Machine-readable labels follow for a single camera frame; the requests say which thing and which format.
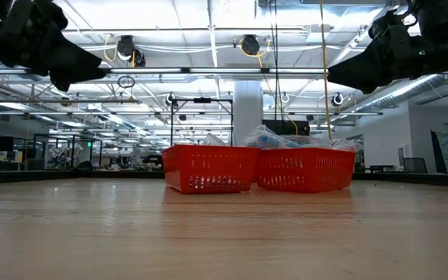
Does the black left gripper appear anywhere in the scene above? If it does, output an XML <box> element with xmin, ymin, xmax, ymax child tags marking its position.
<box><xmin>0</xmin><ymin>0</ymin><xmax>108</xmax><ymax>93</ymax></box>

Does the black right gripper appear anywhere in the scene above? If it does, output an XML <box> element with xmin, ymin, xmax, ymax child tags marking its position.
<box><xmin>327</xmin><ymin>0</ymin><xmax>448</xmax><ymax>94</ymax></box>

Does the red toothbrush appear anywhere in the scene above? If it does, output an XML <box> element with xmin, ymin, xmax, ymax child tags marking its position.
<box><xmin>324</xmin><ymin>138</ymin><xmax>363</xmax><ymax>152</ymax></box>

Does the clear vanity pack bag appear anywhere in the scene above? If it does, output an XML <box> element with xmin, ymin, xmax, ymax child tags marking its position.
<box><xmin>201</xmin><ymin>132</ymin><xmax>229</xmax><ymax>148</ymax></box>

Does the grey mesh chair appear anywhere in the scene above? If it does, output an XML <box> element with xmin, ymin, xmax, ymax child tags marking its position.
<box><xmin>402</xmin><ymin>156</ymin><xmax>429</xmax><ymax>174</ymax></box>

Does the black upright panel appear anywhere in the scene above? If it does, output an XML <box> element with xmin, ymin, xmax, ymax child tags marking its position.
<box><xmin>429</xmin><ymin>130</ymin><xmax>448</xmax><ymax>175</ymax></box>

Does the red slotted plastic basket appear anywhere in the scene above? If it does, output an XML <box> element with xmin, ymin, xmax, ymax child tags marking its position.
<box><xmin>161</xmin><ymin>144</ymin><xmax>262</xmax><ymax>195</ymax></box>
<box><xmin>254</xmin><ymin>146</ymin><xmax>358</xmax><ymax>194</ymax></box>

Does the white building column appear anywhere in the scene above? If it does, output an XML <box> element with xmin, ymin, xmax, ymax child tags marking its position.
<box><xmin>233</xmin><ymin>80</ymin><xmax>264</xmax><ymax>148</ymax></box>

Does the long light strip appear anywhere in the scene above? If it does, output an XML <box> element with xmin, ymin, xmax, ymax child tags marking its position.
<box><xmin>0</xmin><ymin>67</ymin><xmax>326</xmax><ymax>75</ymax></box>

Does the yellow cable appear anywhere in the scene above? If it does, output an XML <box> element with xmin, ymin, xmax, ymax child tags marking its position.
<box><xmin>318</xmin><ymin>0</ymin><xmax>333</xmax><ymax>141</ymax></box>

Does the black aluminium rig frame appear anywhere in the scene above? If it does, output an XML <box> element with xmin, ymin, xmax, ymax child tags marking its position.
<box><xmin>0</xmin><ymin>169</ymin><xmax>448</xmax><ymax>190</ymax></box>

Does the black background rig frame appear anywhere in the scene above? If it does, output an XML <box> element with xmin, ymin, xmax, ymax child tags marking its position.
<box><xmin>169</xmin><ymin>96</ymin><xmax>235</xmax><ymax>148</ymax></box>

